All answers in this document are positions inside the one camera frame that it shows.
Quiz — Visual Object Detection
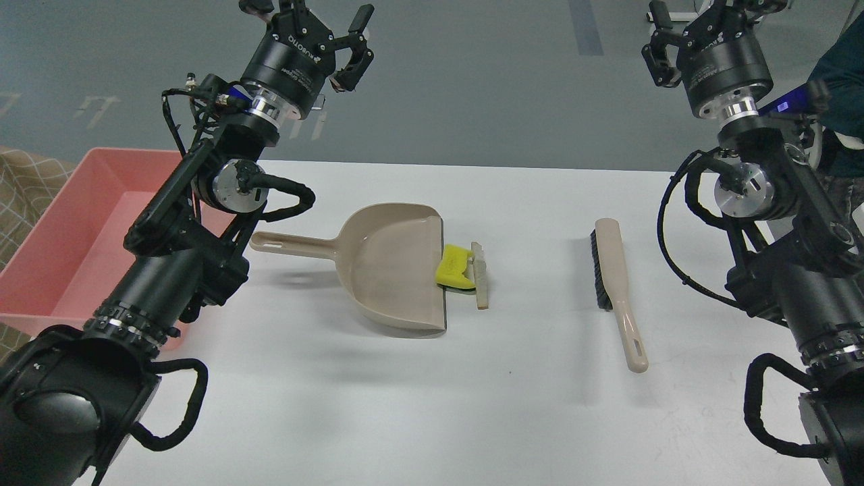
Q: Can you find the person in teal sweater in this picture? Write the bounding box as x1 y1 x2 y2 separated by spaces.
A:
809 13 863 221

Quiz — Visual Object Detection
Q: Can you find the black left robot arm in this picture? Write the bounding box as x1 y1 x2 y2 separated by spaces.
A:
2 1 374 485

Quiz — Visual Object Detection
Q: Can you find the beige plastic dustpan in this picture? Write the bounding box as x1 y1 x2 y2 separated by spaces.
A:
249 203 448 334

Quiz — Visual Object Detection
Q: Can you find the pink plastic bin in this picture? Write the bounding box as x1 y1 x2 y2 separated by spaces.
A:
0 148 237 352

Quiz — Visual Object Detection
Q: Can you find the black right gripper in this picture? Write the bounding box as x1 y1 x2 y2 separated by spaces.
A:
641 1 790 119

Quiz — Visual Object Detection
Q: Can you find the beige hand brush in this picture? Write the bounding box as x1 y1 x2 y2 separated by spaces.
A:
590 218 650 373

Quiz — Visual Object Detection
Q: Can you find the patterned beige cloth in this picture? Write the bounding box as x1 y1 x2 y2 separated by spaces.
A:
0 146 78 362

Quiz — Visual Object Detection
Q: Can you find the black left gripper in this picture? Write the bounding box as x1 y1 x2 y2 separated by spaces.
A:
240 0 375 119

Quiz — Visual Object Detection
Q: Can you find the yellow green sponge piece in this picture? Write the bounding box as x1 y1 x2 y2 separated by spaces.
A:
435 244 476 290

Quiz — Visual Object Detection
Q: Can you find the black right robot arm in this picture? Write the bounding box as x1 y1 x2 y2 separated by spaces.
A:
641 1 863 485

